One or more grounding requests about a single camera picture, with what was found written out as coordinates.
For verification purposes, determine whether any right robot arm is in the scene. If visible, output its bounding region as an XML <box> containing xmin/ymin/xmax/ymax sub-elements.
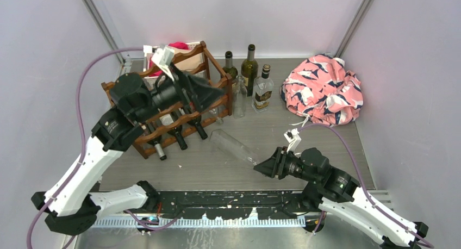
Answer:
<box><xmin>254</xmin><ymin>147</ymin><xmax>428</xmax><ymax>248</ymax></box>

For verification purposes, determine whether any beige folded cloth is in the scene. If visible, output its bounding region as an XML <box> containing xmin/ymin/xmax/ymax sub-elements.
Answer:
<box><xmin>175</xmin><ymin>53</ymin><xmax>203</xmax><ymax>72</ymax></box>

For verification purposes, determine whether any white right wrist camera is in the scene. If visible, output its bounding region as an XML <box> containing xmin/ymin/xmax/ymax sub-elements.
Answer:
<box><xmin>283</xmin><ymin>128</ymin><xmax>301</xmax><ymax>152</ymax></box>

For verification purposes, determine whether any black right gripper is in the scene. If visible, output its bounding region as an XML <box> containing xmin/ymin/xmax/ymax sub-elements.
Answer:
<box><xmin>253</xmin><ymin>146</ymin><xmax>320</xmax><ymax>184</ymax></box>

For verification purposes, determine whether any small clear glass bottle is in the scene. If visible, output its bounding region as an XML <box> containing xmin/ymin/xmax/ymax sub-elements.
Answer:
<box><xmin>233</xmin><ymin>75</ymin><xmax>247</xmax><ymax>119</ymax></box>

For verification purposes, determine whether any dark bottle white label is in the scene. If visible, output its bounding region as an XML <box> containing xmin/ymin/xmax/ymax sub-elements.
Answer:
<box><xmin>187</xmin><ymin>115</ymin><xmax>208</xmax><ymax>140</ymax></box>

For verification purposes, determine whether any dark green bottle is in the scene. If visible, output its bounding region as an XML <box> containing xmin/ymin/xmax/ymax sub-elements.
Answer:
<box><xmin>223</xmin><ymin>51</ymin><xmax>238</xmax><ymax>83</ymax></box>
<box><xmin>241</xmin><ymin>44</ymin><xmax>259</xmax><ymax>97</ymax></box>

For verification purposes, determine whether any aluminium corner post left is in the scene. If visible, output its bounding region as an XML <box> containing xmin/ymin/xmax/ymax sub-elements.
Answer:
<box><xmin>82</xmin><ymin>0</ymin><xmax>124</xmax><ymax>50</ymax></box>

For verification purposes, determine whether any aluminium corner post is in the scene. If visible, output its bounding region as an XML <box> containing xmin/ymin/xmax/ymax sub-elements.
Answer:
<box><xmin>335</xmin><ymin>0</ymin><xmax>374</xmax><ymax>58</ymax></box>
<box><xmin>82</xmin><ymin>0</ymin><xmax>124</xmax><ymax>50</ymax></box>

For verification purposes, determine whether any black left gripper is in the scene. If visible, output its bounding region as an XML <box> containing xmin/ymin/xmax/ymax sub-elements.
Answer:
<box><xmin>135</xmin><ymin>61</ymin><xmax>226</xmax><ymax>123</ymax></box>

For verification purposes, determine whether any dark bottle brown label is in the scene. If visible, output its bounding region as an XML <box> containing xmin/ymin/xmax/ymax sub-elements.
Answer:
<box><xmin>147</xmin><ymin>123</ymin><xmax>167</xmax><ymax>160</ymax></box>

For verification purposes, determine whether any red cloth in basket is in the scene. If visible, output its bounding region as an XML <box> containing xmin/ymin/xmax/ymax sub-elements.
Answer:
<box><xmin>148</xmin><ymin>42</ymin><xmax>190</xmax><ymax>77</ymax></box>

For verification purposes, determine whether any wooden wine rack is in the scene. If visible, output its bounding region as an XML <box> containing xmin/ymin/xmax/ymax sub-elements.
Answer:
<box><xmin>93</xmin><ymin>42</ymin><xmax>232</xmax><ymax>158</ymax></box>

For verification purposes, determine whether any clear bottle with dark cap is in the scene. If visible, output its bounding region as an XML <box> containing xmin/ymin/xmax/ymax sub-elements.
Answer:
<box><xmin>252</xmin><ymin>64</ymin><xmax>274</xmax><ymax>113</ymax></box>

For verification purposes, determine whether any dark green bottle far left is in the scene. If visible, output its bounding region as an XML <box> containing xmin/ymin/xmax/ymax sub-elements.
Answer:
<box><xmin>223</xmin><ymin>51</ymin><xmax>238</xmax><ymax>83</ymax></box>

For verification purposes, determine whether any aluminium corner post right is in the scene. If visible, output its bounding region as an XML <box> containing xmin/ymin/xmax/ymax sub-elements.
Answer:
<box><xmin>335</xmin><ymin>0</ymin><xmax>374</xmax><ymax>58</ymax></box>

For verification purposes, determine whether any dark green bottle far back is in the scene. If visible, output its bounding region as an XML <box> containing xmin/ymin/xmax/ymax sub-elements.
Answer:
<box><xmin>241</xmin><ymin>44</ymin><xmax>259</xmax><ymax>97</ymax></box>

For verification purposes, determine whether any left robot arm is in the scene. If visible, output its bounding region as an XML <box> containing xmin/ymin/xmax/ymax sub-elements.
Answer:
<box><xmin>32</xmin><ymin>71</ymin><xmax>225</xmax><ymax>235</ymax></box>

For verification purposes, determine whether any white plastic basket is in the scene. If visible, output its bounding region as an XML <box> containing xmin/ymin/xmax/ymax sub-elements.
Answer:
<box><xmin>143</xmin><ymin>42</ymin><xmax>200</xmax><ymax>89</ymax></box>

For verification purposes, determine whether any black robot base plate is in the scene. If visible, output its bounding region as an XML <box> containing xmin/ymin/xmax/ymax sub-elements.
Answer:
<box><xmin>123</xmin><ymin>189</ymin><xmax>338</xmax><ymax>221</ymax></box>

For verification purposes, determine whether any pink shark print cloth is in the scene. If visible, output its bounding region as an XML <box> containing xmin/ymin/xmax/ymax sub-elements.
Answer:
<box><xmin>279</xmin><ymin>54</ymin><xmax>364</xmax><ymax>127</ymax></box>

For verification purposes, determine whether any aluminium frame rail front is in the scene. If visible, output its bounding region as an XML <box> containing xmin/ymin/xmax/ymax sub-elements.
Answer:
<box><xmin>67</xmin><ymin>191</ymin><xmax>395</xmax><ymax>229</ymax></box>

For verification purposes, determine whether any dark bottle cream label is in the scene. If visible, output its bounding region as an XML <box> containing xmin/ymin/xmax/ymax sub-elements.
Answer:
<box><xmin>160</xmin><ymin>111</ymin><xmax>188</xmax><ymax>150</ymax></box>

